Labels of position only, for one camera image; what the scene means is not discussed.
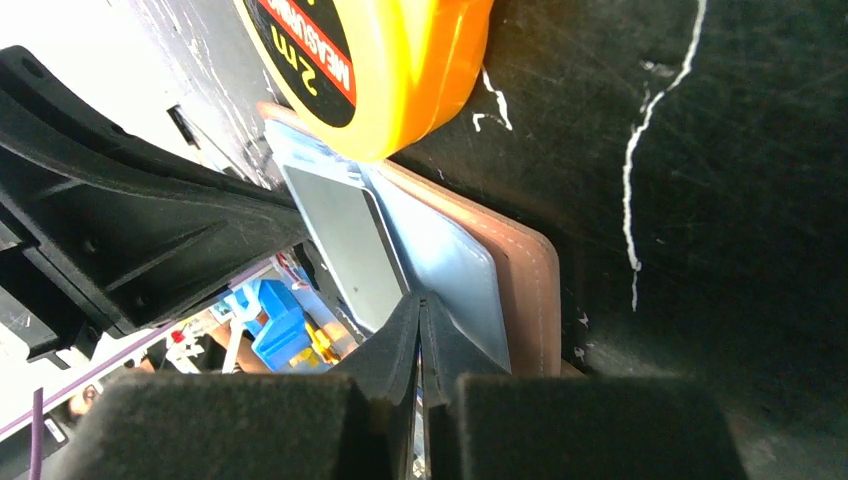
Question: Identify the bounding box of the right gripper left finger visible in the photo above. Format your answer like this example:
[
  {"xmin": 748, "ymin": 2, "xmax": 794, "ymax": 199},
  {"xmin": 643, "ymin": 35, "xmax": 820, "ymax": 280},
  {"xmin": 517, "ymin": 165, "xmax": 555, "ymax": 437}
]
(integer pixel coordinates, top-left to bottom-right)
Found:
[{"xmin": 328, "ymin": 294, "xmax": 421, "ymax": 405}]

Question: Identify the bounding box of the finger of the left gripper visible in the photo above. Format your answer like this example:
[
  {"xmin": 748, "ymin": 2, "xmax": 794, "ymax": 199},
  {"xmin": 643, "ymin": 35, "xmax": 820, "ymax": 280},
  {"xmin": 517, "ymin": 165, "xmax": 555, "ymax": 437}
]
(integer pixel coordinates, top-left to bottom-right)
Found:
[{"xmin": 1, "ymin": 46, "xmax": 306, "ymax": 338}]

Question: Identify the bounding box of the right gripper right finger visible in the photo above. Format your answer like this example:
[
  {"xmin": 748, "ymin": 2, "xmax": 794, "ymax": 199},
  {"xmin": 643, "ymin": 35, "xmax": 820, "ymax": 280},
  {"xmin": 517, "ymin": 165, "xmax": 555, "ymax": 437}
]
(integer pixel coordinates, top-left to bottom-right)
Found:
[{"xmin": 418, "ymin": 292, "xmax": 507, "ymax": 408}]

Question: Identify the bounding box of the pink leather card holder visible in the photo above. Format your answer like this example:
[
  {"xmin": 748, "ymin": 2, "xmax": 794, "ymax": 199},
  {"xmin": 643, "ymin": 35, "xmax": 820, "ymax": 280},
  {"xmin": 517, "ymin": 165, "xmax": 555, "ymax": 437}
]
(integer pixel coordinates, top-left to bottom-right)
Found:
[{"xmin": 257, "ymin": 102, "xmax": 562, "ymax": 377}]

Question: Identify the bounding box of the black credit card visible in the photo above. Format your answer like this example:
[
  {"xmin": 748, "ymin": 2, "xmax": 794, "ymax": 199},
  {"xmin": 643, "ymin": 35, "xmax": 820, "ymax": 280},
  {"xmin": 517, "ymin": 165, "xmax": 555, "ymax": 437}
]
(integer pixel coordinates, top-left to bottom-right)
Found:
[{"xmin": 283, "ymin": 165, "xmax": 409, "ymax": 333}]

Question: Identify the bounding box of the yellow tape measure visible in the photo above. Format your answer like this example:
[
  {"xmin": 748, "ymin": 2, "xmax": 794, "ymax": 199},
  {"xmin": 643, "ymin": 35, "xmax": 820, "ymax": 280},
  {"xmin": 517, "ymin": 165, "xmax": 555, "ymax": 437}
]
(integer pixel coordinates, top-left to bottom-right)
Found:
[{"xmin": 234, "ymin": 0, "xmax": 494, "ymax": 162}]

